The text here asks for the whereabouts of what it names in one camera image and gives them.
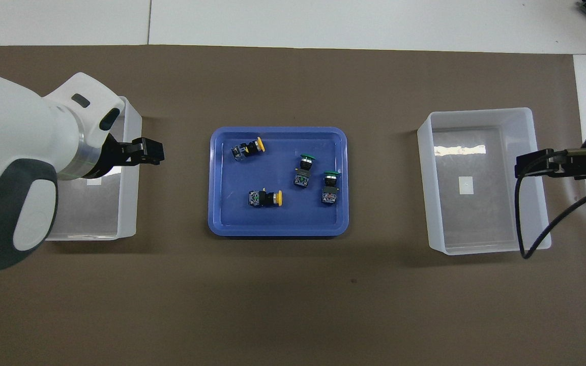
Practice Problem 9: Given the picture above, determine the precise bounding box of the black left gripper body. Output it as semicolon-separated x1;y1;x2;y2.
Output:
87;132;135;180

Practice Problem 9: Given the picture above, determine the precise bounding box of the yellow push button switch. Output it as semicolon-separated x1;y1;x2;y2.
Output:
231;136;266;161
248;190;283;208

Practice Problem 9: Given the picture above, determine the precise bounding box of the green push button switch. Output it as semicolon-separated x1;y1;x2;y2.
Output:
321;171;341;205
293;154;315;188

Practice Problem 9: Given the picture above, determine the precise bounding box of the translucent white plastic box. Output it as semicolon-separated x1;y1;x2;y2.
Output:
417;107;552;256
44;97;142;241

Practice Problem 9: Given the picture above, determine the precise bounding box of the blue plastic tray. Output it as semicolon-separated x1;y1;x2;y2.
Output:
208;126;349;238

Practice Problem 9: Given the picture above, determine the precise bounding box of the brown table mat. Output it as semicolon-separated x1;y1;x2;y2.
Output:
0;45;586;366

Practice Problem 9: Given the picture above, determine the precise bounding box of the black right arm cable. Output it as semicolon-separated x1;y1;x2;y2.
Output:
515;148;586;260

